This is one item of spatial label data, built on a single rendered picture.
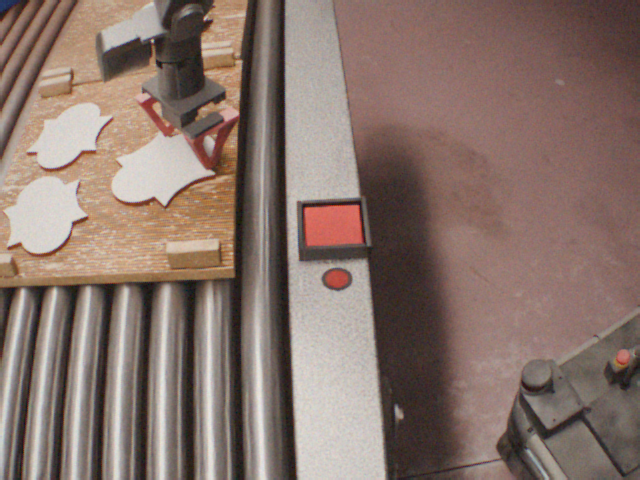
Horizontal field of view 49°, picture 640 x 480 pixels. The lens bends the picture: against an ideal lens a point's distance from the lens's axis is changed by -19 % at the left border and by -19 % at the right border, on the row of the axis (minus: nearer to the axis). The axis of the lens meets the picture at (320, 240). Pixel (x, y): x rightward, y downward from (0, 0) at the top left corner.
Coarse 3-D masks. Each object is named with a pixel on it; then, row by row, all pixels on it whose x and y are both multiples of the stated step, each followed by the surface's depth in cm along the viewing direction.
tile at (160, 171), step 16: (160, 144) 101; (176, 144) 101; (208, 144) 100; (128, 160) 99; (144, 160) 99; (160, 160) 99; (176, 160) 98; (192, 160) 98; (128, 176) 97; (144, 176) 97; (160, 176) 97; (176, 176) 96; (192, 176) 96; (208, 176) 96; (128, 192) 95; (144, 192) 95; (160, 192) 94; (176, 192) 95
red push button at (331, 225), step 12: (312, 216) 93; (324, 216) 93; (336, 216) 93; (348, 216) 93; (360, 216) 93; (312, 228) 92; (324, 228) 92; (336, 228) 91; (348, 228) 91; (360, 228) 91; (312, 240) 90; (324, 240) 90; (336, 240) 90; (348, 240) 90; (360, 240) 90
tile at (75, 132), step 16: (64, 112) 109; (80, 112) 108; (96, 112) 108; (48, 128) 106; (64, 128) 106; (80, 128) 105; (96, 128) 105; (48, 144) 103; (64, 144) 103; (80, 144) 103; (48, 160) 101; (64, 160) 100
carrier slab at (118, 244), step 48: (96, 96) 112; (240, 96) 109; (96, 144) 104; (144, 144) 103; (96, 192) 97; (192, 192) 95; (0, 240) 91; (96, 240) 91; (144, 240) 90; (192, 240) 90
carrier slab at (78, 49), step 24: (96, 0) 139; (120, 0) 137; (144, 0) 136; (216, 0) 132; (240, 0) 131; (72, 24) 132; (96, 24) 131; (216, 24) 125; (240, 24) 124; (72, 48) 125; (240, 48) 119; (96, 72) 118; (144, 72) 116
